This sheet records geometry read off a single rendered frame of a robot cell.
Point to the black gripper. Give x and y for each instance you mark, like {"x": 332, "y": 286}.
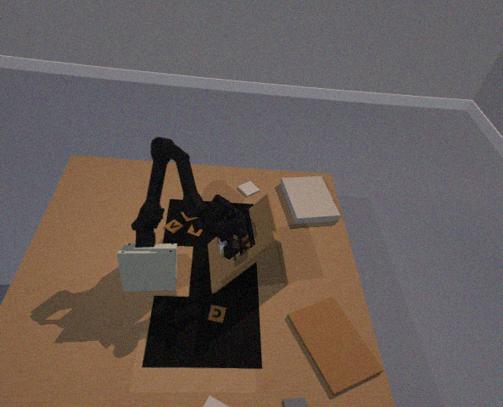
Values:
{"x": 233, "y": 246}

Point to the beige flat rectangular slab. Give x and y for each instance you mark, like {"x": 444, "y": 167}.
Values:
{"x": 309, "y": 200}

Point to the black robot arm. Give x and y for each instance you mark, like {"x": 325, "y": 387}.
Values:
{"x": 150, "y": 214}

